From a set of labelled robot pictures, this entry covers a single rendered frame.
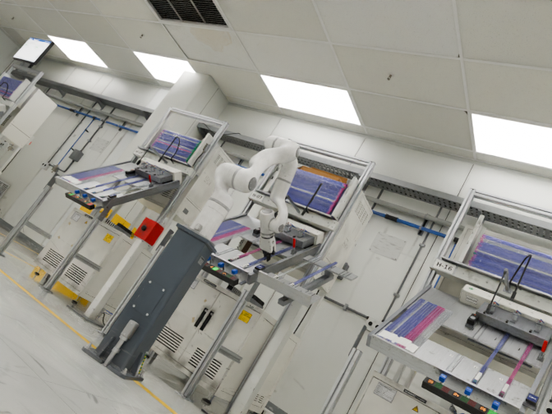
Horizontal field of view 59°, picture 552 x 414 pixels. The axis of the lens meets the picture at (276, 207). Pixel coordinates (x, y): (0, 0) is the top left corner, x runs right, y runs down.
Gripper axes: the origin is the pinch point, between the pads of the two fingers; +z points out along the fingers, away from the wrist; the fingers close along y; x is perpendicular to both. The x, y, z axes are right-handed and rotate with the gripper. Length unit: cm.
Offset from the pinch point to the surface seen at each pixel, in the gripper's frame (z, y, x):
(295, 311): 9.0, -38.5, 21.1
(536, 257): -21, -131, -69
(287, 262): 3.3, -10.1, -7.7
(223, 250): -1.4, 24.7, 13.3
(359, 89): -50, 78, -228
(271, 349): 24, -37, 40
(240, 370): 58, -10, 36
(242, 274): -2.7, -4.4, 26.3
